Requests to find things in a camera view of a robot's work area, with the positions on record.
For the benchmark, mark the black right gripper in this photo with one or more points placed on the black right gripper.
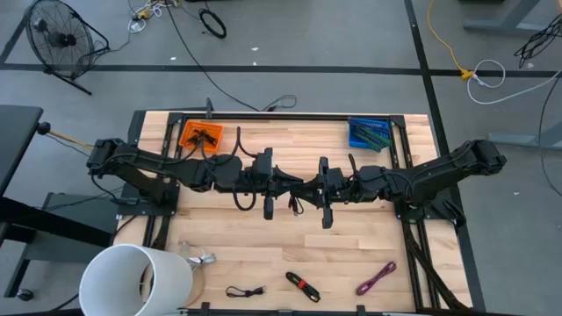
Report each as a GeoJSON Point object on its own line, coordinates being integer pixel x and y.
{"type": "Point", "coordinates": [338, 184]}

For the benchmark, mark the yellow stick black knob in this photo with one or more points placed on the yellow stick black knob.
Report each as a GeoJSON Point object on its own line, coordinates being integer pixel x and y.
{"type": "Point", "coordinates": [66, 137]}

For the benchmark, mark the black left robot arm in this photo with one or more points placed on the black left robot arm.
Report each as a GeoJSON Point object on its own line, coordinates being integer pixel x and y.
{"type": "Point", "coordinates": [145, 162]}

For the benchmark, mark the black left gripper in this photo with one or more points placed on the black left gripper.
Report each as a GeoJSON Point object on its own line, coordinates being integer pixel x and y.
{"type": "Point", "coordinates": [268, 184]}

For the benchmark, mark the white cylindrical lampshade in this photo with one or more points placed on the white cylindrical lampshade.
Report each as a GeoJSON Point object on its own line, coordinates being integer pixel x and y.
{"type": "Point", "coordinates": [114, 281]}

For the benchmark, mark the grey desk leg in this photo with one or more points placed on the grey desk leg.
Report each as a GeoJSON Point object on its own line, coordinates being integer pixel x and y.
{"type": "Point", "coordinates": [527, 139]}
{"type": "Point", "coordinates": [505, 24]}

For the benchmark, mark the orange plastic basket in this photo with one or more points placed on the orange plastic basket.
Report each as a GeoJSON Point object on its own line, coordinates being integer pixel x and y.
{"type": "Point", "coordinates": [186, 147]}

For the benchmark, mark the blue plastic basket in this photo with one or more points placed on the blue plastic basket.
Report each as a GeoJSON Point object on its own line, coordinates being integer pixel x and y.
{"type": "Point", "coordinates": [353, 142]}

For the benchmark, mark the black desk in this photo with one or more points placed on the black desk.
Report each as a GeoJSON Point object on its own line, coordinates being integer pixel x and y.
{"type": "Point", "coordinates": [17, 140]}

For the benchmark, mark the black floor fan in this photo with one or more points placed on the black floor fan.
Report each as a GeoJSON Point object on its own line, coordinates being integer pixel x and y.
{"type": "Point", "coordinates": [61, 41]}

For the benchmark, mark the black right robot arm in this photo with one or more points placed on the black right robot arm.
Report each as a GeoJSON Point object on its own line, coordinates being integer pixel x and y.
{"type": "Point", "coordinates": [439, 175]}

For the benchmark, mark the black caster wheel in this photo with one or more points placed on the black caster wheel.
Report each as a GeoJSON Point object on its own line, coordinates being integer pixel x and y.
{"type": "Point", "coordinates": [25, 295]}

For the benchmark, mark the black aluminium table frame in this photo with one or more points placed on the black aluminium table frame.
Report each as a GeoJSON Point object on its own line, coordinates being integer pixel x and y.
{"type": "Point", "coordinates": [285, 117]}

